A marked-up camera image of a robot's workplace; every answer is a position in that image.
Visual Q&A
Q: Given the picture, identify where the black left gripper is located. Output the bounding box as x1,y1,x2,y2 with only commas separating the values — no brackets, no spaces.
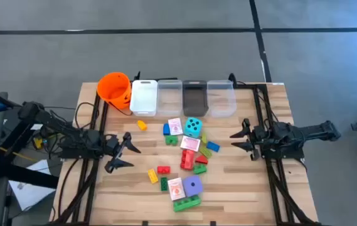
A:
102,132,142,174

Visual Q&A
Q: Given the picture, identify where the lime green brick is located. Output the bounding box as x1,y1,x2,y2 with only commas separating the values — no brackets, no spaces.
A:
199,146,213,159

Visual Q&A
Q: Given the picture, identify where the card deck pink face print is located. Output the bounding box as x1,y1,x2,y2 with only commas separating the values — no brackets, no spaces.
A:
168,117,184,136

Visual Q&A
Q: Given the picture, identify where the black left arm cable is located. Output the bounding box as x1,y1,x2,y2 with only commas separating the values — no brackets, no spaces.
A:
74,101,97,130

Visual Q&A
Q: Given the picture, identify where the card deck red patterned back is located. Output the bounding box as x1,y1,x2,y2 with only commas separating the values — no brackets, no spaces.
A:
179,135,201,153

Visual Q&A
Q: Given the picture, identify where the yellow cable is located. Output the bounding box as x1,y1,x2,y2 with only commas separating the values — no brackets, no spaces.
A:
0,146,40,163

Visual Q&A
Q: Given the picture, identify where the red wedge block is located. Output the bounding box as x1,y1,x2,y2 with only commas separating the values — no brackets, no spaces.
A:
194,154,209,165

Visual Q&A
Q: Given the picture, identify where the yellow brick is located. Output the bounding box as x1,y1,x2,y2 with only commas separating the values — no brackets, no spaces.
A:
147,168,159,185

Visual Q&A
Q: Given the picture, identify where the white plastic bin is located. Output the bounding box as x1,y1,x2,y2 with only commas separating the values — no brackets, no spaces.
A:
129,79,159,117

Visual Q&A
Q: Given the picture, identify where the black stand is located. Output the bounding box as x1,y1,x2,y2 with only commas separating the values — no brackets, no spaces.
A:
0,103,60,190

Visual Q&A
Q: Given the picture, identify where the teal foam die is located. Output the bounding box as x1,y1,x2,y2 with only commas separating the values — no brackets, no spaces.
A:
183,117,203,138

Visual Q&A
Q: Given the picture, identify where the large red brick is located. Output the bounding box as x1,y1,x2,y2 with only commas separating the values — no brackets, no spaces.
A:
179,149,196,171

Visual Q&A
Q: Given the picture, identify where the white paper sheet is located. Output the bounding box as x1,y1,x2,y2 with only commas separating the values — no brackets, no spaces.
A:
8,159,57,212

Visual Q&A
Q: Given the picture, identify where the card deck orange face print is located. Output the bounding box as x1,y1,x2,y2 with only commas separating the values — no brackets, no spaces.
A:
167,177,186,202

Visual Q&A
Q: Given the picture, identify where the dark grey plastic bin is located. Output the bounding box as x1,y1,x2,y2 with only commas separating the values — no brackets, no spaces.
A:
182,80,210,117

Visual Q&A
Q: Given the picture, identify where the orange smiley face bucket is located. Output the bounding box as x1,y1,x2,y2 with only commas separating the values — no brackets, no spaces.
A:
97,72,134,116

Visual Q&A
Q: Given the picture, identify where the blue brick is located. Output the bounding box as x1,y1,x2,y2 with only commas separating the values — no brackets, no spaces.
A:
206,141,221,153

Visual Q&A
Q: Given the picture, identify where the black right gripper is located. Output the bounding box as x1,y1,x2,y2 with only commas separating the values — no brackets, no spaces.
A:
230,118,281,161

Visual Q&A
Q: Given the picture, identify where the long green brick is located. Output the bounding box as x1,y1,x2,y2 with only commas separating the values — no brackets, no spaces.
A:
173,195,202,213

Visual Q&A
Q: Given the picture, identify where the purple foam die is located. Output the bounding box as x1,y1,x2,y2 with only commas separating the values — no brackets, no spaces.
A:
182,175,204,198

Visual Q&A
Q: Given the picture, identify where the clear plastic bin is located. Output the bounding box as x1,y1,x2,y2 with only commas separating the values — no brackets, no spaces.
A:
156,79,184,117
206,79,237,118

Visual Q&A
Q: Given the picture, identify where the green notched block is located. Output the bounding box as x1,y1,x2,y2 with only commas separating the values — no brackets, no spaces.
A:
164,135,179,146

